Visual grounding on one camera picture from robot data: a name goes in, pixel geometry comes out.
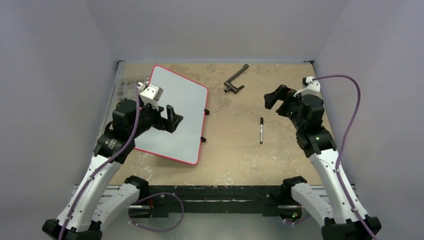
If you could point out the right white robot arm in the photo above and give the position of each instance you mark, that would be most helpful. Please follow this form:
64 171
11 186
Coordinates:
342 217

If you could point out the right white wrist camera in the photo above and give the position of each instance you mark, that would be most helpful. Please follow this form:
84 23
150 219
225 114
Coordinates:
310 86

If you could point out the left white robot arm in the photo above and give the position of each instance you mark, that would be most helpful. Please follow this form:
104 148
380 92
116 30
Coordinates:
84 217

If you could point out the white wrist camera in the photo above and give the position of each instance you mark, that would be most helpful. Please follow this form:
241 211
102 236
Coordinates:
149 94
310 86

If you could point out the aluminium frame rail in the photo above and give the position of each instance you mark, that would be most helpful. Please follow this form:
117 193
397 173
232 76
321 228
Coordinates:
111 196

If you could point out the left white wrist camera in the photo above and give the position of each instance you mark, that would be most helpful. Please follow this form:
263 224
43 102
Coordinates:
149 94

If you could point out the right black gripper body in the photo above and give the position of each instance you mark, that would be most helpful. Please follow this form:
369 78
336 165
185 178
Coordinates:
283 101

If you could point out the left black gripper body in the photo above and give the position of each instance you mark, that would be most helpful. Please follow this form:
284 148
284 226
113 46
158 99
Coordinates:
149 117

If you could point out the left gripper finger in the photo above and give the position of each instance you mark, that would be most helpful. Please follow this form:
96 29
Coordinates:
170 126
171 115

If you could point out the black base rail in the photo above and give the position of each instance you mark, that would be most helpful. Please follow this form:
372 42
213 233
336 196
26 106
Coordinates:
218 199

